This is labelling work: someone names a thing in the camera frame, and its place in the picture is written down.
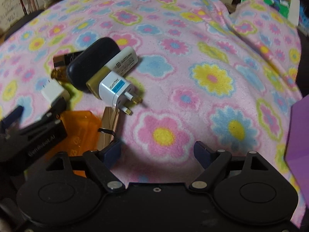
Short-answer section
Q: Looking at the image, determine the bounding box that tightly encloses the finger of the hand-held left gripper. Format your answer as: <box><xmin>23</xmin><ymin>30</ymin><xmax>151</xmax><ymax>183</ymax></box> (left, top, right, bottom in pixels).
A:
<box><xmin>39</xmin><ymin>98</ymin><xmax>68</xmax><ymax>125</ymax></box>
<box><xmin>0</xmin><ymin>105</ymin><xmax>25</xmax><ymax>134</ymax></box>

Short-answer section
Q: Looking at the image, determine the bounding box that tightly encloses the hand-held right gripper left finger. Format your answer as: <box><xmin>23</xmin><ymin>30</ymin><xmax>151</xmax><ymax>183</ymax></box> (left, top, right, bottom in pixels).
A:
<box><xmin>46</xmin><ymin>139</ymin><xmax>122</xmax><ymax>194</ymax></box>

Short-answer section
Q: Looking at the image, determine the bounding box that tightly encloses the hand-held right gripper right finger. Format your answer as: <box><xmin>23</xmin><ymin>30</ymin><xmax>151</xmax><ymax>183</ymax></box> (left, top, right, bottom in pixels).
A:
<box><xmin>189</xmin><ymin>141</ymin><xmax>272</xmax><ymax>194</ymax></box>

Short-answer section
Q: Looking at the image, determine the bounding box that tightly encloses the white cube charger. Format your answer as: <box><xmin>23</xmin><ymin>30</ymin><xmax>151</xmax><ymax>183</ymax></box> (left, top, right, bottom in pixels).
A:
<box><xmin>41</xmin><ymin>79</ymin><xmax>70</xmax><ymax>104</ymax></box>

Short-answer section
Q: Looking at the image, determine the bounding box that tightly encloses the amber glass bottle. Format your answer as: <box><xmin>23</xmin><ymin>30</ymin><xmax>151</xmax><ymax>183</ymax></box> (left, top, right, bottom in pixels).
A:
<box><xmin>50</xmin><ymin>68</ymin><xmax>70</xmax><ymax>82</ymax></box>

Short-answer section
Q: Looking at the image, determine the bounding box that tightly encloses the white and gold tube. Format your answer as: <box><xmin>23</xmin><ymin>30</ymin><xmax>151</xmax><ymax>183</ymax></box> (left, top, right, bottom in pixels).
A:
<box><xmin>85</xmin><ymin>47</ymin><xmax>139</xmax><ymax>100</ymax></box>

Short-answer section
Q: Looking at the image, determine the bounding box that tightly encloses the purple box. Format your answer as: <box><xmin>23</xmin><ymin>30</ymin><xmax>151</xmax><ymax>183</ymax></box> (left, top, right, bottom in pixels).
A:
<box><xmin>284</xmin><ymin>99</ymin><xmax>309</xmax><ymax>192</ymax></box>

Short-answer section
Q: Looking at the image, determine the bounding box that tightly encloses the brown cardboard piece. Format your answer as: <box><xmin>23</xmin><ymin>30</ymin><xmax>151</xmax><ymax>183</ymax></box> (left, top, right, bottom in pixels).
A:
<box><xmin>96</xmin><ymin>106</ymin><xmax>120</xmax><ymax>151</ymax></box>

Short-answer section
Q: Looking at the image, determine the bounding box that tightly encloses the orange translucent plastic box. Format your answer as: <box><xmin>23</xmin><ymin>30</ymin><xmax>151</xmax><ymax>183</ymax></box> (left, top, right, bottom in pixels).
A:
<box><xmin>57</xmin><ymin>110</ymin><xmax>102</xmax><ymax>177</ymax></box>

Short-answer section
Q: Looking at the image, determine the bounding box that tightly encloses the black and gold lipstick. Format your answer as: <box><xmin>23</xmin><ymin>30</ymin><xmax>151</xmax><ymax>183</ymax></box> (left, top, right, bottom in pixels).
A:
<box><xmin>52</xmin><ymin>50</ymin><xmax>84</xmax><ymax>69</ymax></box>

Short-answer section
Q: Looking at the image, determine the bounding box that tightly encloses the black oval hard case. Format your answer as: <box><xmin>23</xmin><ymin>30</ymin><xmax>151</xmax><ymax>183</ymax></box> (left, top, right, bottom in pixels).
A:
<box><xmin>66</xmin><ymin>37</ymin><xmax>121</xmax><ymax>93</ymax></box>

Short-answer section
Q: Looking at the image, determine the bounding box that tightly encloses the white travel plug adapter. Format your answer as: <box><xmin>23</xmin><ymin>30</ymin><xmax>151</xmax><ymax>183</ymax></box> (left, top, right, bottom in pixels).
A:
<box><xmin>98</xmin><ymin>76</ymin><xmax>143</xmax><ymax>115</ymax></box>

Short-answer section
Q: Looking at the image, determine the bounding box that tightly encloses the pink floral fleece blanket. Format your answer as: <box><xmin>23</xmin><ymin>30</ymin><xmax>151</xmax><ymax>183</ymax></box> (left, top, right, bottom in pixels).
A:
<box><xmin>0</xmin><ymin>0</ymin><xmax>305</xmax><ymax>224</ymax></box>

